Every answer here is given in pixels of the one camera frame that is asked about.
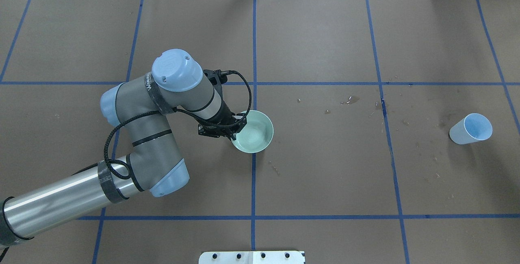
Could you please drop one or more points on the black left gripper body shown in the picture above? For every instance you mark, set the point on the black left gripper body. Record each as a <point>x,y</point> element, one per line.
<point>226,115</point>

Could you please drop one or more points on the green plastic bowl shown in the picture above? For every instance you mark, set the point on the green plastic bowl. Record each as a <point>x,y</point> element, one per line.
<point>257,134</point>

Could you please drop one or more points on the light blue plastic cup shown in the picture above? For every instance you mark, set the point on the light blue plastic cup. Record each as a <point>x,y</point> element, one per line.
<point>472,128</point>

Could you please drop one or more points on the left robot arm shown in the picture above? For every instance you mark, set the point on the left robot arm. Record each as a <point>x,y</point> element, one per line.
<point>141,152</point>

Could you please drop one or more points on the white camera stand base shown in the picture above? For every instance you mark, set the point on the white camera stand base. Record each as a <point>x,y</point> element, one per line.
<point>252,257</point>

